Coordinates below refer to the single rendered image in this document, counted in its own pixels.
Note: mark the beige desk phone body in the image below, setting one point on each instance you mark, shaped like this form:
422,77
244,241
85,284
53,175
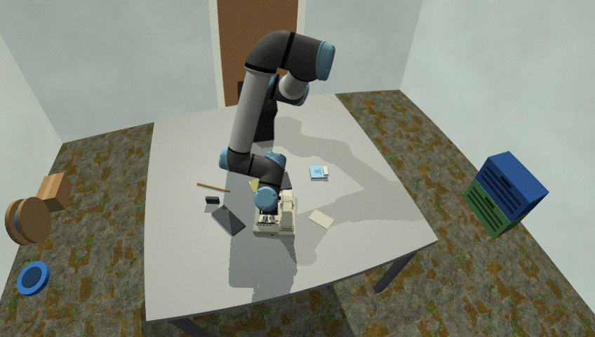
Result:
269,226

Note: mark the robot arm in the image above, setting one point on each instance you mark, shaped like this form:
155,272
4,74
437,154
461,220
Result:
306,60

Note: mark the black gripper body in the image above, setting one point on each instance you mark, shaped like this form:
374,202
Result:
275,212

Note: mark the cream flat sheet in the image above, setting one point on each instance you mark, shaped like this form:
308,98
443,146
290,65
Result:
321,219

